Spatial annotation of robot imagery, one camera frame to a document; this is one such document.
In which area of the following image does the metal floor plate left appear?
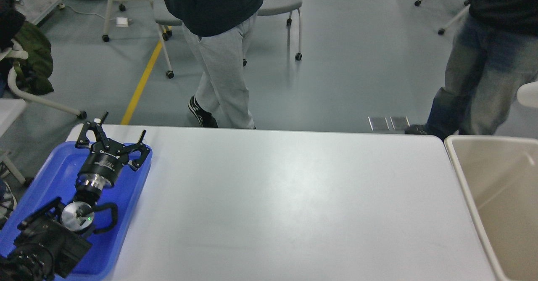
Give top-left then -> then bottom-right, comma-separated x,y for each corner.
368,116 -> 390,131

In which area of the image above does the metal floor plate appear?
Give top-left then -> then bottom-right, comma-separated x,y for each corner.
389,116 -> 410,131
368,116 -> 390,131

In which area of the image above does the white chair frame left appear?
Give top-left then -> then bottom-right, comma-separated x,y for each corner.
1,39 -> 87,119

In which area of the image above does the person in blue jeans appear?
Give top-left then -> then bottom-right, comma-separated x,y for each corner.
404,0 -> 538,140

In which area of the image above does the grey chair right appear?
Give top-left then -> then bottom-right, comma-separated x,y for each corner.
257,0 -> 303,61

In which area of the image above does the blue plastic tray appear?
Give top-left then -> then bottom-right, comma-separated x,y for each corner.
0,141 -> 152,281

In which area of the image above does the white chair legs top right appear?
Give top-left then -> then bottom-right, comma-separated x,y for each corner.
413,0 -> 469,36

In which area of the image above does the white side table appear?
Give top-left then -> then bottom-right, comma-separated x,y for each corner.
0,98 -> 33,187

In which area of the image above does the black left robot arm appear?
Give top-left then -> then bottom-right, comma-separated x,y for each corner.
1,119 -> 152,281

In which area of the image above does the beige plastic bin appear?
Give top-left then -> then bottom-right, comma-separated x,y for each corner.
444,135 -> 538,281

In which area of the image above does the green jacket on chair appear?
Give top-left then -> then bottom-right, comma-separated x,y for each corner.
15,21 -> 54,95

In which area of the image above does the white power adapter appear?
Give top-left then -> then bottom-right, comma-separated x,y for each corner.
116,17 -> 131,27

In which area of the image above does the white paper cup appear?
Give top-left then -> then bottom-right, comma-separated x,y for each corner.
516,81 -> 538,109

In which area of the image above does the person in grey sweatpants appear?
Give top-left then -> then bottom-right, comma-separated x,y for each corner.
164,0 -> 264,129

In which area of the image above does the metal floor plate right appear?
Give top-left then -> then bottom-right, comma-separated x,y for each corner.
389,116 -> 410,131

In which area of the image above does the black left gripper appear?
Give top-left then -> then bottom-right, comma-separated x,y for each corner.
74,111 -> 150,189

